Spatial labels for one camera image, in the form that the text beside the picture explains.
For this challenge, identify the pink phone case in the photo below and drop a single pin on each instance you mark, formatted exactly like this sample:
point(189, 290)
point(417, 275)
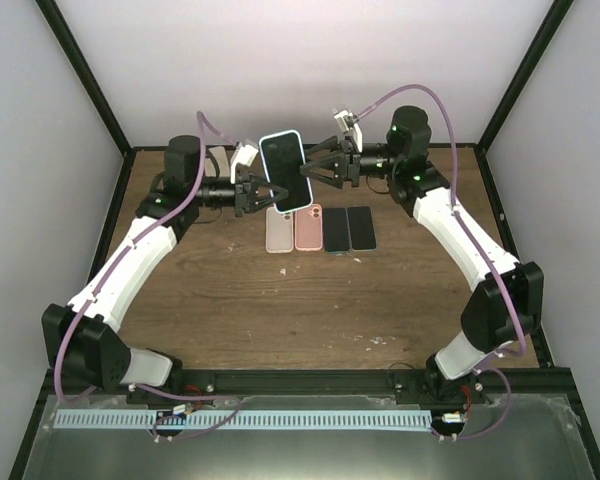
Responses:
point(308, 235)

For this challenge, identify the light blue slotted strip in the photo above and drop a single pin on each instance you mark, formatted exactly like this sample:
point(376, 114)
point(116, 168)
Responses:
point(376, 420)

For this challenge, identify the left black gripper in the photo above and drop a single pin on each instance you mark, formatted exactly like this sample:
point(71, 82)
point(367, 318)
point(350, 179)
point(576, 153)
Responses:
point(245, 194)

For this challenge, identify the black screen phone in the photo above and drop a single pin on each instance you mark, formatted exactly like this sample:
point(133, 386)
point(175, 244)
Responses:
point(336, 237)

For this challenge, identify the black frame post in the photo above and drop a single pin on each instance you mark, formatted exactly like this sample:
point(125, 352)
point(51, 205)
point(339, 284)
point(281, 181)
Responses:
point(543, 37)
point(61, 30)

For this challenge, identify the black front rail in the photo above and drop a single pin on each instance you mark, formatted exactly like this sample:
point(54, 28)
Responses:
point(407, 385)

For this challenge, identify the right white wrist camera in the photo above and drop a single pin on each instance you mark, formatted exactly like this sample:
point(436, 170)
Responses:
point(348, 124)

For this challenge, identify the green phone from beige case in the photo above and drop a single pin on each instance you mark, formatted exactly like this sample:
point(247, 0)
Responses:
point(361, 228)

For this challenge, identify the black frame post right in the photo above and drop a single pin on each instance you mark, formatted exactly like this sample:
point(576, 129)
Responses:
point(543, 37)

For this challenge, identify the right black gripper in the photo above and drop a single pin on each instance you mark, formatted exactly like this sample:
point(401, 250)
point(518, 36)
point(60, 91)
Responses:
point(351, 161)

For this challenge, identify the blue cased phone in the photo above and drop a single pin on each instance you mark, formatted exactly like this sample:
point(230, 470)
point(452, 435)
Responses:
point(282, 156)

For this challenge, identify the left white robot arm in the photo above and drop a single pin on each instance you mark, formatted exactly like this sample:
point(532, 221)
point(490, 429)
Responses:
point(82, 337)

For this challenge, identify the black frame post left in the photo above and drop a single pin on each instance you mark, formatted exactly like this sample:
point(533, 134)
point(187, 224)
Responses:
point(61, 30)

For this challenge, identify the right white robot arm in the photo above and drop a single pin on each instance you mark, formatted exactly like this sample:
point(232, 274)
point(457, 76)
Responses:
point(506, 294)

